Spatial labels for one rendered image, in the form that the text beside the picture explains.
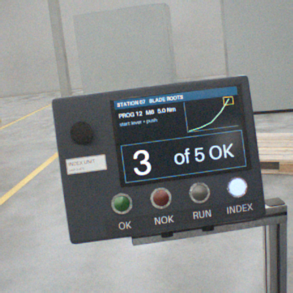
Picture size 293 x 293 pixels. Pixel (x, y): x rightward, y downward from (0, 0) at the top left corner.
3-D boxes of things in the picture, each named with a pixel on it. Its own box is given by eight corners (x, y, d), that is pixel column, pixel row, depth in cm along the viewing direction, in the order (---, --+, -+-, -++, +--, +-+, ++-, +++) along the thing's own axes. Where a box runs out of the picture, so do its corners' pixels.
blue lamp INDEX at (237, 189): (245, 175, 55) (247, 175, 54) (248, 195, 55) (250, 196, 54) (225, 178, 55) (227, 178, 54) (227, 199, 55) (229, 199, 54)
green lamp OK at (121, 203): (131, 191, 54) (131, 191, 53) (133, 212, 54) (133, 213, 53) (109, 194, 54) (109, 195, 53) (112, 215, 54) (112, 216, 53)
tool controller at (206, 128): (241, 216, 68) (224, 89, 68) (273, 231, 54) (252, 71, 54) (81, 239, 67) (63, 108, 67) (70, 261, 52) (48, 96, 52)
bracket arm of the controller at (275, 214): (280, 214, 66) (280, 197, 65) (288, 222, 63) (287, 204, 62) (131, 237, 65) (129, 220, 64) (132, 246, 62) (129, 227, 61)
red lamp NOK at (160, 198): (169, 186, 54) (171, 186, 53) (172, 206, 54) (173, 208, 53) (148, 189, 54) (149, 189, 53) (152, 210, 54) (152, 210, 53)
